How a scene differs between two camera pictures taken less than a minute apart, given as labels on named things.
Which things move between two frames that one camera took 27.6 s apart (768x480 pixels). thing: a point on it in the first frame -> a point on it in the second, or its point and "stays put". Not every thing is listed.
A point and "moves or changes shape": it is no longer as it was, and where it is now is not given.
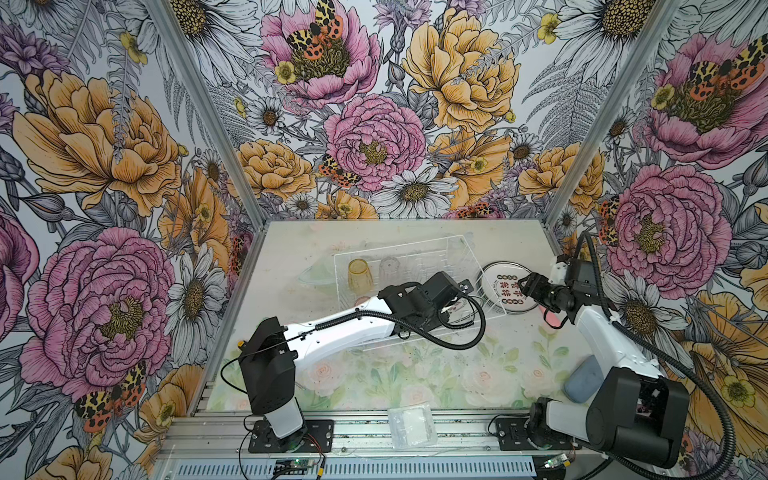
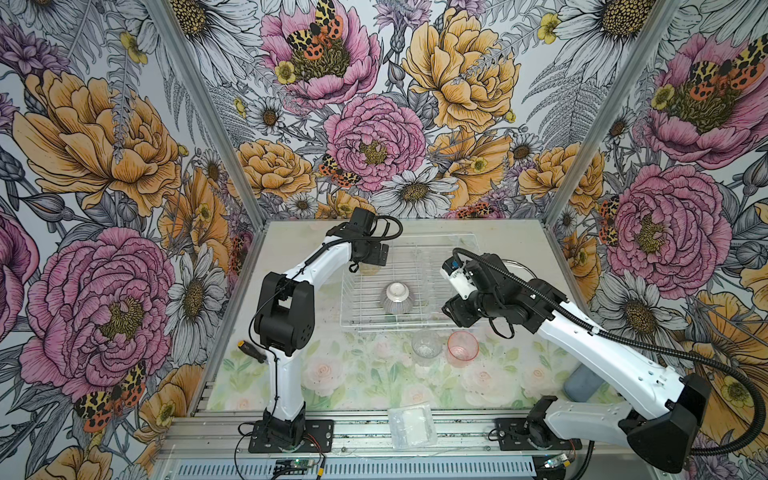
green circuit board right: (556, 462) stays put
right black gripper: (533, 287) -> (459, 313)
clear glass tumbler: (389, 269) -> (426, 348)
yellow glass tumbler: (360, 280) moves or changes shape
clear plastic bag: (412, 427) stays put
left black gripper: (435, 320) -> (373, 257)
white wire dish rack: (360, 274) stays put
